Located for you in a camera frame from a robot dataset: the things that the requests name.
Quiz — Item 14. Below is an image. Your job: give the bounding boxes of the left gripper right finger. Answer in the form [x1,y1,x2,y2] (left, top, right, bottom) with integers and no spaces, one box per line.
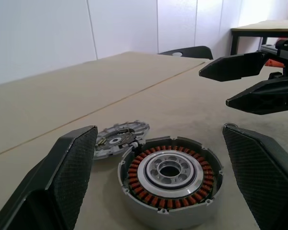
[222,126,288,230]

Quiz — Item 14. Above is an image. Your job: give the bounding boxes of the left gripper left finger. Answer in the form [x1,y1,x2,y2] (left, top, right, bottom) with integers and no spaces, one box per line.
[0,125,98,230]

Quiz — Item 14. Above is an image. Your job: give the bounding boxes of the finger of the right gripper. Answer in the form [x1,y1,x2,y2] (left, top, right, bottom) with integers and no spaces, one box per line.
[225,78,288,116]
[198,51,267,82]

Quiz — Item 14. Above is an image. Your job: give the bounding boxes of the silver round motor cover plate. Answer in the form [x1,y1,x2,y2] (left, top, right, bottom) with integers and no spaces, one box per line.
[93,120,151,161]

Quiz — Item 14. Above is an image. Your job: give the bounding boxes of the silver motor housing copper coils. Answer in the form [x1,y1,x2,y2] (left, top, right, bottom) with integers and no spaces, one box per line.
[117,136,224,230]

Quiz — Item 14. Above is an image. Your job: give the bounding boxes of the black chair back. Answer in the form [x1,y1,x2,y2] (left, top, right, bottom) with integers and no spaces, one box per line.
[158,46,214,60]

